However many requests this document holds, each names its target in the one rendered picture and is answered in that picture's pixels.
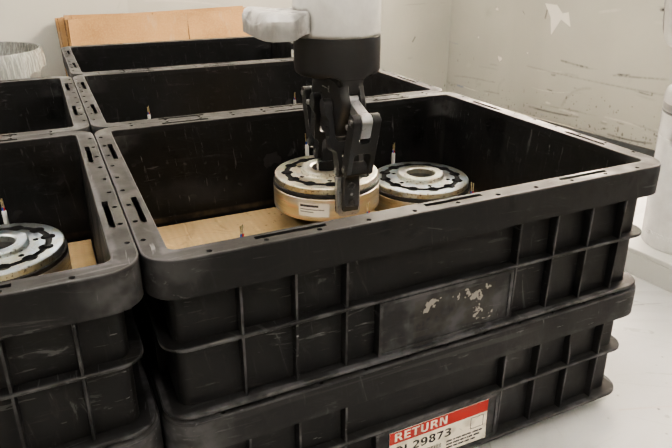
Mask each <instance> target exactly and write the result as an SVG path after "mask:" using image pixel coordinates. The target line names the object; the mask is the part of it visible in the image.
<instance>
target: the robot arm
mask: <svg viewBox="0 0 672 448"><path fill-rule="evenodd" d="M381 8H382V0H292V8H267V7H256V6H248V7H246V8H245V9H244V10H243V13H242V23H243V32H245V33H247V34H249V35H251V36H253V37H255V38H257V39H259V40H262V41H265V42H272V43H275V42H291V41H293V49H294V69H295V71H296V72H297V73H298V74H299V75H301V76H304V77H307V78H313V81H312V86H302V88H301V95H302V102H303V111H304V119H305V127H306V135H307V144H308V146H309V147H314V148H313V155H314V157H315V158H316V159H318V160H317V170H319V171H332V170H334V173H335V175H336V176H335V212H336V213H337V214H338V215H339V216H348V215H355V214H357V213H358V212H359V211H360V175H364V174H371V173H372V171H373V166H374V160H375V155H376V149H377V144H378V138H379V133H380V127H381V117H380V114H379V113H378V112H376V113H368V112H367V108H366V99H365V94H364V86H363V81H364V79H365V78H366V77H368V76H372V75H374V74H376V73H377V72H378V71H379V69H380V57H381ZM662 23H663V24H662V29H663V34H664V39H665V41H666V43H667V45H668V46H669V47H671V48H672V0H664V14H663V18H662ZM320 124H321V126H320ZM345 136H346V140H345V141H342V139H343V137H345ZM343 150H344V155H343V159H342V151H343ZM363 154H364V159H363ZM654 158H656V159H658V160H659V161H660V162H661V169H660V174H659V178H658V183H657V188H656V193H655V194H653V195H650V196H647V201H646V207H645V213H644V219H643V225H642V233H641V238H642V240H643V241H644V242H645V243H646V244H647V245H648V246H650V247H652V248H654V249H656V250H658V251H660V252H663V253H666V254H669V255H672V84H670V85H669V86H668V87H667V89H666V91H665V95H664V100H663V106H662V112H661V118H660V124H659V130H658V136H657V142H656V148H655V154H654ZM353 161H354V162H353Z"/></svg>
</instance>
